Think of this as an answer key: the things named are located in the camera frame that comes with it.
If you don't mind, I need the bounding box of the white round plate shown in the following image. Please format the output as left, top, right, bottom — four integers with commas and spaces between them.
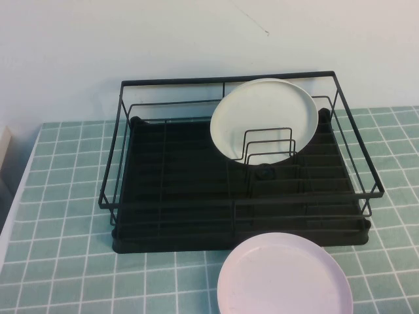
209, 78, 319, 165

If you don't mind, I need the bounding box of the black dish drying rack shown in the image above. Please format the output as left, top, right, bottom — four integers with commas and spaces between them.
111, 107, 373, 254

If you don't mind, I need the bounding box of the pink round plate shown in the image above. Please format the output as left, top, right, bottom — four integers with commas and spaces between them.
217, 231, 355, 314

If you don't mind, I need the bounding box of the green checkered tablecloth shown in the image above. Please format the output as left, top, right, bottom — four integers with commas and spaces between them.
0, 105, 419, 314

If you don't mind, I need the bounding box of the beige wooden panel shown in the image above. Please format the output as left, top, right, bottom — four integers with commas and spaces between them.
0, 126, 14, 184

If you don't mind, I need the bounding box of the black wire dish rack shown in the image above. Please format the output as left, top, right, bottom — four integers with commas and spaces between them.
98, 70, 384, 230

